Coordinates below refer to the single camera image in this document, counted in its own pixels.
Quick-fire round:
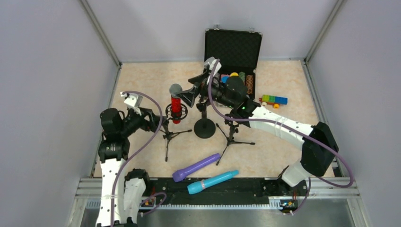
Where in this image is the red glitter microphone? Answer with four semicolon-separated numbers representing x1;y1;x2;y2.
169;83;182;124

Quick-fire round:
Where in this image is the black tripod shock-mount stand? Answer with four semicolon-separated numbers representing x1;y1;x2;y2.
160;104;193;162

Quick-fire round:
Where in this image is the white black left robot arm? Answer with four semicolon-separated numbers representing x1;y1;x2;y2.
96;108;165;227

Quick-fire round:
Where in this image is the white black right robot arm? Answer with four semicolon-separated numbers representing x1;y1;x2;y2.
169;72;339;187

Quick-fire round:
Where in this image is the black round-base mic stand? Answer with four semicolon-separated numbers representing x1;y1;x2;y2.
193;99;216;139

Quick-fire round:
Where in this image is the black small tripod mic stand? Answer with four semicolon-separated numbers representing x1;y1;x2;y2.
215;120;256;166

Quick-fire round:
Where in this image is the blue round dealer chip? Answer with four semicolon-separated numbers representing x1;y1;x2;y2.
221;76;229;83

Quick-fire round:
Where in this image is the green red chip stack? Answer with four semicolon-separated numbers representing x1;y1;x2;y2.
238;72;246;82

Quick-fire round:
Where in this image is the brown chip stack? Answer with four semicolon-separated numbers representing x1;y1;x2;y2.
245;75;254;95

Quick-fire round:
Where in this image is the black poker chip case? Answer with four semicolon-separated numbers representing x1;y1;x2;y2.
204;28;263;98

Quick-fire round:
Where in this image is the colourful toy block train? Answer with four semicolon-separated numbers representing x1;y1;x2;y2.
259;95;288;109

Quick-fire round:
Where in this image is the purple microphone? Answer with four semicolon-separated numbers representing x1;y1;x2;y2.
172;153;221;182

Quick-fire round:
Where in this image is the cyan microphone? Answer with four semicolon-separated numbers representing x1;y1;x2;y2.
187;170;239;194

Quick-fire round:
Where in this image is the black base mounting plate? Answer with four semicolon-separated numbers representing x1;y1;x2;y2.
143;177;308;205

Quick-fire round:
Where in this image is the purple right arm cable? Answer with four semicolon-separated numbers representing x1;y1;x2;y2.
207;58;355;215

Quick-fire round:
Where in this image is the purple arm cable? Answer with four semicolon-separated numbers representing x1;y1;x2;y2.
109;91;167;227
207;58;355;215

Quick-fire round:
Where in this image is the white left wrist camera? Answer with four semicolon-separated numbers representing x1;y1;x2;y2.
120;91;143;115

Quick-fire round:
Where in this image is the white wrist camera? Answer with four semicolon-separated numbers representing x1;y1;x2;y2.
120;91;143;115
203;57;222;76

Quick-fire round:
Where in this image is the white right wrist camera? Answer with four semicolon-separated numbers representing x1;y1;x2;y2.
203;57;222;76

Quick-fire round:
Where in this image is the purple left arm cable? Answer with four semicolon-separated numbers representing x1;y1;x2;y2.
109;91;167;227

